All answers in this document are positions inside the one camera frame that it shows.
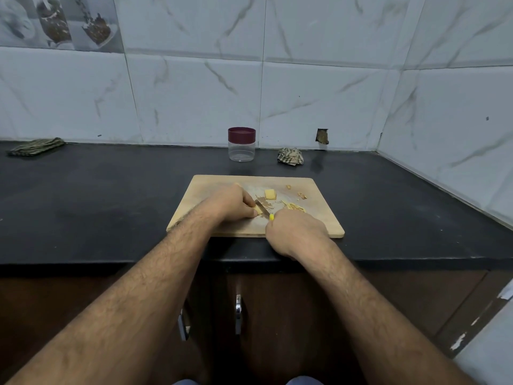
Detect person's right hand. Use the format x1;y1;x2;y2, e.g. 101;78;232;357
265;208;330;264

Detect person's left hand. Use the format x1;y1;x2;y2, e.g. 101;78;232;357
197;183;261;234

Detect yellow handled knife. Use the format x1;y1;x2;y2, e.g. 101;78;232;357
255;198;277;223

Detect wooden cutting board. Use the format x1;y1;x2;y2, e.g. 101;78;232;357
166;174;346;239

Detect clear jar maroon lid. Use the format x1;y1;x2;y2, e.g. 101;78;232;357
228;127;258;163

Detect person's right forearm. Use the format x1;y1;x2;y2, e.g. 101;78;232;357
298;241;477;385

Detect person's left forearm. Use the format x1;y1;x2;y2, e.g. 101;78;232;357
6;211;224;385

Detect small ginger peel scraps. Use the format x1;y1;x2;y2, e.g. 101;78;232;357
284;184;308;201

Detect black countertop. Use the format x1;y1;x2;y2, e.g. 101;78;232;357
0;140;513;267

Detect person's blue clothing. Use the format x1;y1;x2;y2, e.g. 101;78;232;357
172;376;325;385

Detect crumpled patterned cloth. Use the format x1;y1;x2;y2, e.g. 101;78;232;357
277;147;306;167

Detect brown wooden cabinet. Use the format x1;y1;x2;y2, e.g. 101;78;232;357
0;264;513;385

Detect folded green cloth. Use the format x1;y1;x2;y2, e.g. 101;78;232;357
7;137;67;157

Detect decorative picture tiles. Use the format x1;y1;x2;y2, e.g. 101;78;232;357
0;0;125;53

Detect metal cabinet handle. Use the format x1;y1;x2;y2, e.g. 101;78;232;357
234;293;245;337
178;304;192;342

